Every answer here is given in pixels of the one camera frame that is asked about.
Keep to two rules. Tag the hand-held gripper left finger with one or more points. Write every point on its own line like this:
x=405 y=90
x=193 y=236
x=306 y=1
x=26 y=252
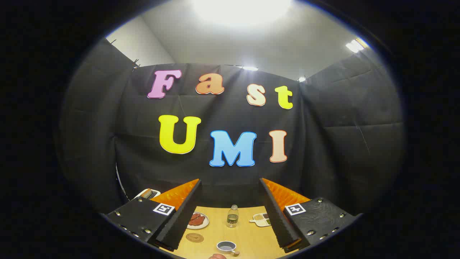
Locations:
x=181 y=219

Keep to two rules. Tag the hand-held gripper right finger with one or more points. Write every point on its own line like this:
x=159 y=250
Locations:
x=278 y=219

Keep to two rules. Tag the round cork coaster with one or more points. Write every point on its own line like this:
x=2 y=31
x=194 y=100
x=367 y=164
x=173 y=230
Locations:
x=194 y=237

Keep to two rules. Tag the clear plastic water bottle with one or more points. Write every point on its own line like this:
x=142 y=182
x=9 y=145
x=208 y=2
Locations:
x=233 y=218

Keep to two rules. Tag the red meat slice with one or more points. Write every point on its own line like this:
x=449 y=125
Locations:
x=192 y=217
x=199 y=221

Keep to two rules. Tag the white divided grain tray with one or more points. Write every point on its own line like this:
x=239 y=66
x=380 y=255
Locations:
x=261 y=220

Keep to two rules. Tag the white round plate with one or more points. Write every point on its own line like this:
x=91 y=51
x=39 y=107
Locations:
x=206 y=223

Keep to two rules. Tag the wooden table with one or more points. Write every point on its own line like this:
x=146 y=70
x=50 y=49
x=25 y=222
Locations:
x=251 y=241

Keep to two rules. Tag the white rectangular container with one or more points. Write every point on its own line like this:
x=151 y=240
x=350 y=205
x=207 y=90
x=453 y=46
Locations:
x=156 y=193

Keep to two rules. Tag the brown bread slice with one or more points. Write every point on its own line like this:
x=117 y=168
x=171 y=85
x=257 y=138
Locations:
x=146 y=193

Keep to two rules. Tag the black backdrop cloth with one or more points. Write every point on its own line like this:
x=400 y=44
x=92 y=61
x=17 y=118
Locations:
x=222 y=115

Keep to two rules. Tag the rectangular ceiling light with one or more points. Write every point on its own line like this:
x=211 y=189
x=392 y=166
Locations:
x=355 y=46

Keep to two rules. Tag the large ceiling light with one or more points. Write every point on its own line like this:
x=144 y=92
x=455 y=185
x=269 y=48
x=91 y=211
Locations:
x=240 y=10

